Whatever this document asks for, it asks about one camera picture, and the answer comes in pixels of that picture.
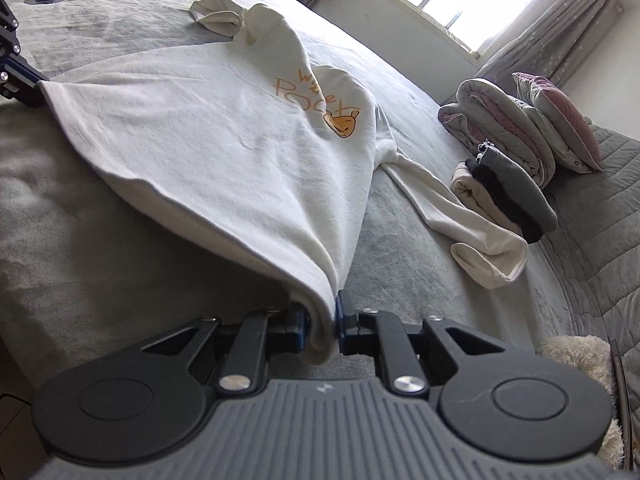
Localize folded beige garment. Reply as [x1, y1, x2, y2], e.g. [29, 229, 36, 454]
[450, 161, 526, 241]

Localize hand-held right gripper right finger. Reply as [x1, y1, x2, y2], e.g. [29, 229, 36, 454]
[336, 289, 506, 395]

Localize folded grey garment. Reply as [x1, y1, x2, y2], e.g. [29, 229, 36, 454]
[477, 141, 558, 233]

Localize grey patterned curtain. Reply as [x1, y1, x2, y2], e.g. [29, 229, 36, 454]
[475, 0, 626, 91]

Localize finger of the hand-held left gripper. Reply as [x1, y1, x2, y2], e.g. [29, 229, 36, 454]
[0, 76, 47, 109]
[0, 0, 49, 86]

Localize maroon and grey pillow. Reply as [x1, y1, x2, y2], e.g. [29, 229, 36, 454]
[512, 71, 603, 173]

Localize folded black garment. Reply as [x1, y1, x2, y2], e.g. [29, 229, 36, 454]
[465, 157, 543, 243]

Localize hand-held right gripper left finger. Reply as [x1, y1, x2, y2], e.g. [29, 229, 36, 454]
[141, 302, 310, 393]

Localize grey quilted pillow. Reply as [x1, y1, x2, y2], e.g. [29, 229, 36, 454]
[505, 91, 588, 175]

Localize white plush toy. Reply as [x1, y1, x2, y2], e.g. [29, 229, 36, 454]
[542, 335, 623, 471]

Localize folded grey pink duvet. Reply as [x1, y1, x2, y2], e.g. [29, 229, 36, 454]
[437, 77, 557, 186]

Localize grey quilted headboard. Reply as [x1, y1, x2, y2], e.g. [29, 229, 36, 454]
[537, 122, 640, 356]

